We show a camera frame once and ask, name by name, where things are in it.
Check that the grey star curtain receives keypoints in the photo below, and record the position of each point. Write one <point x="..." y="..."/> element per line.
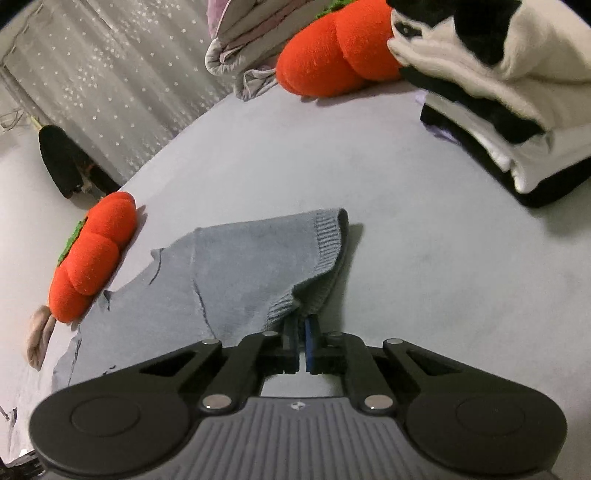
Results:
<point x="115" y="83"/>

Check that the grey knit sweater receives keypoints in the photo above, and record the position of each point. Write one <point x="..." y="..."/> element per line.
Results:
<point x="240" y="267"/>

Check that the beige folded cloth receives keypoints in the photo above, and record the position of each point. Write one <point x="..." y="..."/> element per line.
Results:
<point x="37" y="337"/>

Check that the black hanging jacket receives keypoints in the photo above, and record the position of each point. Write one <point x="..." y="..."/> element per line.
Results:
<point x="57" y="157"/>

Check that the orange pumpkin cushion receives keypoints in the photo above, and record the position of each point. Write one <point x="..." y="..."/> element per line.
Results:
<point x="332" y="50"/>
<point x="92" y="258"/>

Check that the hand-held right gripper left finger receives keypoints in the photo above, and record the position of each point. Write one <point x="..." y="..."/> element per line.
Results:
<point x="292" y="346"/>

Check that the stack of folded clothes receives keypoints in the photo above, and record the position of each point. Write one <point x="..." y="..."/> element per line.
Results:
<point x="531" y="55"/>

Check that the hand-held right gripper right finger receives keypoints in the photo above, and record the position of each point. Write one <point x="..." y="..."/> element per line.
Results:
<point x="311" y="346"/>

